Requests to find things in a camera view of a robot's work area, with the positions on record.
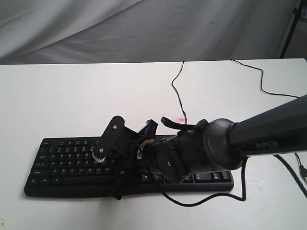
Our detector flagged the black tripod stand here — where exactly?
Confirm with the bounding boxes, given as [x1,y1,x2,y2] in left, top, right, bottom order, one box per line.
[279,0,307,60]

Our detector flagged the black keyboard cable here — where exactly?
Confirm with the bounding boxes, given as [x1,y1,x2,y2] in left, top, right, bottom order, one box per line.
[171,60,187,124]

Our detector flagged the black acer keyboard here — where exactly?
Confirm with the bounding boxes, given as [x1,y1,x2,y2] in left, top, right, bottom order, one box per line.
[24,137,234,198]

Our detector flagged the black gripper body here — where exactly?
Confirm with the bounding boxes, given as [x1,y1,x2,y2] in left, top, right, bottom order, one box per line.
[109,119,158,200]

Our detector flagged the grey backdrop cloth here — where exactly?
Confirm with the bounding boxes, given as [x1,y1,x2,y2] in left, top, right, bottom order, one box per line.
[0,0,299,64]

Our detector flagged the red tape mark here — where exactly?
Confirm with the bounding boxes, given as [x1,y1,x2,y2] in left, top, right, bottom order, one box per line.
[176,118,185,122]

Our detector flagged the black usb cable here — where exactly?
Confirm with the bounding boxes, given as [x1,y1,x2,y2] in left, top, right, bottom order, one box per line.
[230,59,307,184]

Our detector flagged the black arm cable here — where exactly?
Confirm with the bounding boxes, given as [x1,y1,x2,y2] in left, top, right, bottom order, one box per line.
[134,141,307,207]

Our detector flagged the dark grey piper robot arm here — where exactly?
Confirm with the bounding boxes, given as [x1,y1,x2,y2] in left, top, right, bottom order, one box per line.
[104,96,307,199]

